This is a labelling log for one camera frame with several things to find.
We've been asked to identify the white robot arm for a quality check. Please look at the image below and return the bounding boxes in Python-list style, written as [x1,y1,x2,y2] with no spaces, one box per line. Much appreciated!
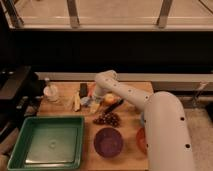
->
[92,70,196,171]

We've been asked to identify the bunch of dark grapes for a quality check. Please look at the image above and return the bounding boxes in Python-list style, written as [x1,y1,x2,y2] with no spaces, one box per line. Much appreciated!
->
[93,113,120,127]

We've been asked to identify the yellow banana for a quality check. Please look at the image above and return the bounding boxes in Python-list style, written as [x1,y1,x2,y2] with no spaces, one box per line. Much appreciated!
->
[73,92,81,112]

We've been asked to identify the orange carrot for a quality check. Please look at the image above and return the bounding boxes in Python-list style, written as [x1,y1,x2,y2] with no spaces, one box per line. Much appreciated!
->
[88,83,96,97]

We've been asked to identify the green plastic tray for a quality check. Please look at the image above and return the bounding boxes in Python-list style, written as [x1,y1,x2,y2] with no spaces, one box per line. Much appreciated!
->
[7,116,84,171]

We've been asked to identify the black rectangular block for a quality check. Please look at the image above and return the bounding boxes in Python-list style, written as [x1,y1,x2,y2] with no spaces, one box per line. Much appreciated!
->
[79,83,88,98]

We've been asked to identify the black equipment at left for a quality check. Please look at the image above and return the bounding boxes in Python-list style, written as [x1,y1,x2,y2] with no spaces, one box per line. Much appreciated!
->
[0,66,44,132]

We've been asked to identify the black handled utensil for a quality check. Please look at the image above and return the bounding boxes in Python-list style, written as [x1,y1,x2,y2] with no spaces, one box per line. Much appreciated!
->
[103,99,124,115]

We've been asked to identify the purple bowl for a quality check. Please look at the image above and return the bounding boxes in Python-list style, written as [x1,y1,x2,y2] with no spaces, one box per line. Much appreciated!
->
[93,127,123,158]

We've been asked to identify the orange fruit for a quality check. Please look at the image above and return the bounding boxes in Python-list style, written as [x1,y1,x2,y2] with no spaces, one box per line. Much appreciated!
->
[104,94,117,105]

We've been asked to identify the red bowl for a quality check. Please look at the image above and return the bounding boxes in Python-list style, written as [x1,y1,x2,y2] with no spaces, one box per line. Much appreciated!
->
[136,127,147,154]

